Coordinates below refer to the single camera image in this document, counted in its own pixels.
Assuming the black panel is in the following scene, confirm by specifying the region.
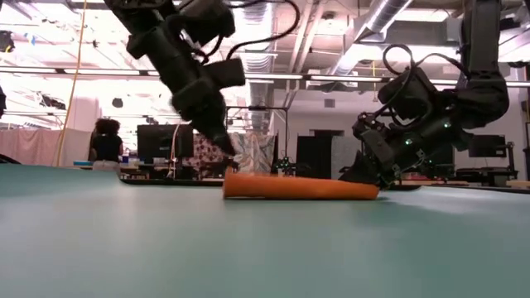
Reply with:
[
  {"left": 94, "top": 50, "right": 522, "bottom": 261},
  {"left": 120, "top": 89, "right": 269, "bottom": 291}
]
[{"left": 295, "top": 133, "right": 333, "bottom": 179}]

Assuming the black desk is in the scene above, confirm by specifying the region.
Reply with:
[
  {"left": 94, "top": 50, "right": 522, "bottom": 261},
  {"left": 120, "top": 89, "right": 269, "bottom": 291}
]
[{"left": 455, "top": 166, "right": 519, "bottom": 187}]

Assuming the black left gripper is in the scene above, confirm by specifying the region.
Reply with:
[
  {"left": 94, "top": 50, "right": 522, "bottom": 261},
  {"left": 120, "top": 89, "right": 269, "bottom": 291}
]
[{"left": 171, "top": 77, "right": 239, "bottom": 158}]

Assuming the standing person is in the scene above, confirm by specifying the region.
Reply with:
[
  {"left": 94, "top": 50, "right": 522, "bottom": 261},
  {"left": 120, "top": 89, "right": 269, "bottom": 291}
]
[{"left": 87, "top": 117, "right": 125, "bottom": 173}]

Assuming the black ceiling spotlight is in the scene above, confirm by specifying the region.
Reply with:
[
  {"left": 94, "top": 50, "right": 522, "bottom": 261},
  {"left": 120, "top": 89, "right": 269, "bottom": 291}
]
[{"left": 0, "top": 30, "right": 16, "bottom": 54}]

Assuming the black station frame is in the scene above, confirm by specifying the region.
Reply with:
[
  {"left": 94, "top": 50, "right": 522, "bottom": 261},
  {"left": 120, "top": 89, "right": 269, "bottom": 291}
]
[{"left": 224, "top": 104, "right": 290, "bottom": 177}]

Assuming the orange extension cable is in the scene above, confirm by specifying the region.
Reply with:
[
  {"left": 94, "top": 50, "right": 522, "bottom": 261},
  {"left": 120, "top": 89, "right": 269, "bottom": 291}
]
[{"left": 55, "top": 0, "right": 88, "bottom": 167}]

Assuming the silver ceiling duct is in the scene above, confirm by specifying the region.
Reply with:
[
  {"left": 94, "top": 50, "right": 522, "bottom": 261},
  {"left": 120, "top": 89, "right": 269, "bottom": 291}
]
[
  {"left": 238, "top": 0, "right": 276, "bottom": 126},
  {"left": 334, "top": 0, "right": 415, "bottom": 76}
]

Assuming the black monitor on arm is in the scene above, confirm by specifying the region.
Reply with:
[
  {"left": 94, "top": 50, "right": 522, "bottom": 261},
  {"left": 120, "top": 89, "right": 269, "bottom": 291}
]
[{"left": 469, "top": 133, "right": 508, "bottom": 159}]

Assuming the grey panel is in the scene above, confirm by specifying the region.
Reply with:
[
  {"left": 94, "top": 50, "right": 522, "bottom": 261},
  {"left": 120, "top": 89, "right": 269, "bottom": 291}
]
[{"left": 330, "top": 136, "right": 360, "bottom": 175}]

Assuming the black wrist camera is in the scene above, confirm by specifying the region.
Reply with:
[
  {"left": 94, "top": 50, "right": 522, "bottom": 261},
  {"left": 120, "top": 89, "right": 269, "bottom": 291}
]
[
  {"left": 202, "top": 57, "right": 247, "bottom": 89},
  {"left": 377, "top": 65, "right": 436, "bottom": 122}
]

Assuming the large black monitor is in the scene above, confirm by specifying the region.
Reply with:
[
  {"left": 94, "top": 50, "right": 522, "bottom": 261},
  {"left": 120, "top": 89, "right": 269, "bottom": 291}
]
[{"left": 136, "top": 123, "right": 195, "bottom": 165}]

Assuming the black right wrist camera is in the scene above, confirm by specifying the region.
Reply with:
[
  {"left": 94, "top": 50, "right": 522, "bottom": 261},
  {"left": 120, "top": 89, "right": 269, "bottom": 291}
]
[{"left": 377, "top": 65, "right": 436, "bottom": 122}]

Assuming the long ceiling light rail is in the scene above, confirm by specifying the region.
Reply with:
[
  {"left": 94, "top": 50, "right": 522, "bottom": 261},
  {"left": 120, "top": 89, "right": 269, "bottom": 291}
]
[{"left": 0, "top": 65, "right": 530, "bottom": 89}]

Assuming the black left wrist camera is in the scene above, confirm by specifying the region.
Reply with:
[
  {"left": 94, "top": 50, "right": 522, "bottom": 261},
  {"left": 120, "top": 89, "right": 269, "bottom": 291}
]
[{"left": 202, "top": 57, "right": 247, "bottom": 89}]

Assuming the black aluminium table frame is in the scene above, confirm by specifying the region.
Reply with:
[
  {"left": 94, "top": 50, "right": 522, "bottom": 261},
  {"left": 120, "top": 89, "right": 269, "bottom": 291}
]
[{"left": 118, "top": 176, "right": 530, "bottom": 195}]

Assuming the pink fabric partition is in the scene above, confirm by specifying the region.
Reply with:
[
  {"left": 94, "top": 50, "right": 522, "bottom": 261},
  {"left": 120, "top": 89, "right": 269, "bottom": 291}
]
[{"left": 0, "top": 127, "right": 94, "bottom": 167}]

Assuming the floral patterned cloth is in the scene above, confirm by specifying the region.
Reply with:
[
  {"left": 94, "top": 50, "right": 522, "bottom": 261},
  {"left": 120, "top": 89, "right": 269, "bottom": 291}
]
[{"left": 181, "top": 132, "right": 228, "bottom": 177}]

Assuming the leaf patterned cloth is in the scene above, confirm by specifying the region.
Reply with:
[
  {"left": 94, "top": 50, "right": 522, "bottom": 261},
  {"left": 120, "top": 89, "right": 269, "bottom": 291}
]
[{"left": 229, "top": 131, "right": 277, "bottom": 175}]

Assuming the green table mat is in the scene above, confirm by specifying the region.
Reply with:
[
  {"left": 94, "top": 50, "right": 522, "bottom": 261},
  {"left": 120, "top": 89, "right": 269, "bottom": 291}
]
[{"left": 0, "top": 161, "right": 530, "bottom": 298}]

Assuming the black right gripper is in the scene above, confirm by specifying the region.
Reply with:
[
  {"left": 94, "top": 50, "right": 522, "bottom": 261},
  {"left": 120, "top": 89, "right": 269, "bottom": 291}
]
[{"left": 339, "top": 112, "right": 424, "bottom": 189}]

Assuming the orange towel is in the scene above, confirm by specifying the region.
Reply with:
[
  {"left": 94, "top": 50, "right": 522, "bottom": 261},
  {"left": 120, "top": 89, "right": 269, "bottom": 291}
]
[{"left": 222, "top": 166, "right": 381, "bottom": 202}]

